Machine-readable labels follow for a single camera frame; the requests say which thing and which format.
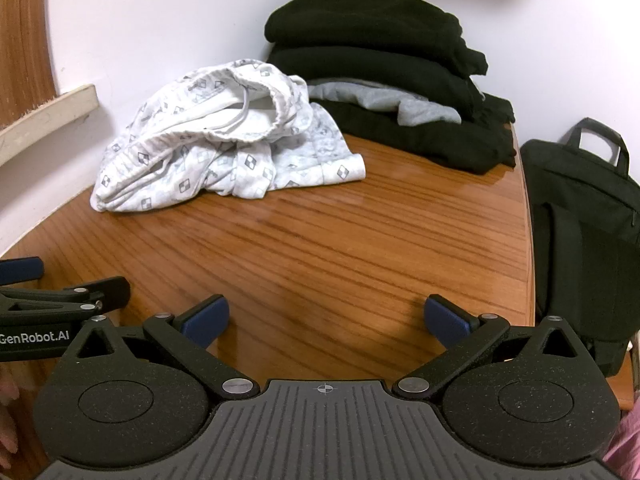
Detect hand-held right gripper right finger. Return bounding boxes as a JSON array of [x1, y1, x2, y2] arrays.
[[392, 294, 576, 403]]

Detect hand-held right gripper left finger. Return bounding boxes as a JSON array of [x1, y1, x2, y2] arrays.
[[75, 294, 261, 401]]

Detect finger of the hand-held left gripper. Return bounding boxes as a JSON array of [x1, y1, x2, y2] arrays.
[[0, 257, 45, 285], [0, 276, 132, 322]]

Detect white patterned pants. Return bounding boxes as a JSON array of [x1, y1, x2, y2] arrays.
[[90, 58, 366, 212]]

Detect person's left hand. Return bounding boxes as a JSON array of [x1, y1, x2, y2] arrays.
[[0, 365, 22, 456]]

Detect beige window sill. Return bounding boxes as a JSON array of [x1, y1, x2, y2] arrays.
[[0, 84, 99, 171]]

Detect black backpack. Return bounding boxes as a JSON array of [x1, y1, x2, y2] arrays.
[[520, 117, 640, 378]]

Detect pink cloth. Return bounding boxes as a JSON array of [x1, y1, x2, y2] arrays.
[[602, 407, 640, 480]]

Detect wooden window frame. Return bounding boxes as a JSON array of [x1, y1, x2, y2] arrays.
[[0, 0, 62, 131]]

